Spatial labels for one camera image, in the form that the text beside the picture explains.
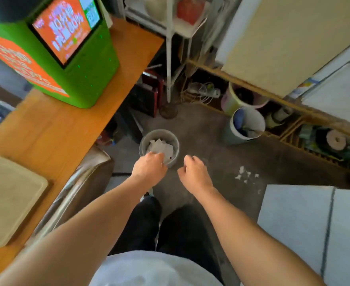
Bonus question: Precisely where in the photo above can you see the person's left hand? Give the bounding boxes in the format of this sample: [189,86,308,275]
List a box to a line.
[131,152,168,187]

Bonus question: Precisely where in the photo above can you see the person's right hand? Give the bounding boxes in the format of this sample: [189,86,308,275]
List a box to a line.
[177,155,214,197]

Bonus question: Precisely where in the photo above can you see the person's left forearm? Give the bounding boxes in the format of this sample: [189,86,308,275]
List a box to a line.
[0,175,157,286]

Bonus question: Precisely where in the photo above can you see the person's right forearm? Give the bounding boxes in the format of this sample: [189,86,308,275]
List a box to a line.
[193,187,326,286]

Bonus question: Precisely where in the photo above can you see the crumpled white paper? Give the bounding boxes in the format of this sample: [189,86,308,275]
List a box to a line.
[145,139,174,164]

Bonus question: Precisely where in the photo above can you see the grey waste bin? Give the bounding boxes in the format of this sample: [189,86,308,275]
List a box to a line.
[139,129,180,169]

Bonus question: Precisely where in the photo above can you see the person's shoe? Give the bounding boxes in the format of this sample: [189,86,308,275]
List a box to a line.
[139,187,155,203]

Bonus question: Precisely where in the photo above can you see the white paper scraps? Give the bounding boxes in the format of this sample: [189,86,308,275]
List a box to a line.
[235,165,262,195]

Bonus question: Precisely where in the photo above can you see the white bucket with blue contents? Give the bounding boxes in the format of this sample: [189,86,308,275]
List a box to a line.
[223,106,266,146]

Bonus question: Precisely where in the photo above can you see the dark red box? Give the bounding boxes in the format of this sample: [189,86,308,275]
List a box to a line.
[129,71,165,118]

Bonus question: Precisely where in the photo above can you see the white power strip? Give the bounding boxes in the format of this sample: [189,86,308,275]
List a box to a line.
[187,82,221,99]

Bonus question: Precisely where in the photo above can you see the pastel plastic bucket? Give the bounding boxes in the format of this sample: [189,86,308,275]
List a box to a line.
[221,82,270,116]

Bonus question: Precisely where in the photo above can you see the person's black trousers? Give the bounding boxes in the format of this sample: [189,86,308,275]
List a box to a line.
[108,196,225,285]

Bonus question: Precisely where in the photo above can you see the brown leather chair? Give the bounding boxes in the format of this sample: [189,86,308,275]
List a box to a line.
[25,145,115,247]

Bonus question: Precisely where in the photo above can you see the white bottle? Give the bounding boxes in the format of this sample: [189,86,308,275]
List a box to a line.
[265,106,294,129]

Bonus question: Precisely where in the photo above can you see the person's white shirt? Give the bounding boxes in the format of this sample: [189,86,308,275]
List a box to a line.
[89,250,224,286]

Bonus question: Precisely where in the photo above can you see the white metal rack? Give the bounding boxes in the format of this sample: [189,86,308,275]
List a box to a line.
[117,0,211,103]

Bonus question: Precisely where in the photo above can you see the wooden slatted shelf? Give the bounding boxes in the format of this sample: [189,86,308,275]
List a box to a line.
[186,59,350,176]

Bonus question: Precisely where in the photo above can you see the white panel with dark seam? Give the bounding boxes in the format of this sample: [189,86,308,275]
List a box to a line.
[257,184,350,286]

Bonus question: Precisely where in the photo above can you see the green kiosk machine with screen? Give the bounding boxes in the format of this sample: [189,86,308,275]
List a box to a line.
[0,0,120,109]

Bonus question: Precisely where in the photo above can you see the beige tape roll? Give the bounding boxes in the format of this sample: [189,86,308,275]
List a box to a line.
[326,129,347,151]

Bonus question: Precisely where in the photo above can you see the red round object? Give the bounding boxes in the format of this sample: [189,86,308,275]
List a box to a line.
[176,0,206,26]

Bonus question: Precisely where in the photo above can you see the beige flat board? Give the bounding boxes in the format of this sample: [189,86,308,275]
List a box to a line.
[222,0,350,99]

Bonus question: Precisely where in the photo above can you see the cream round pot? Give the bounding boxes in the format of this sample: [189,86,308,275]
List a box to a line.
[144,0,167,22]

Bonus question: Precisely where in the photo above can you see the beige plastic tray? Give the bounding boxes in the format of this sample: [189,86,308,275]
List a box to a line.
[0,156,49,249]

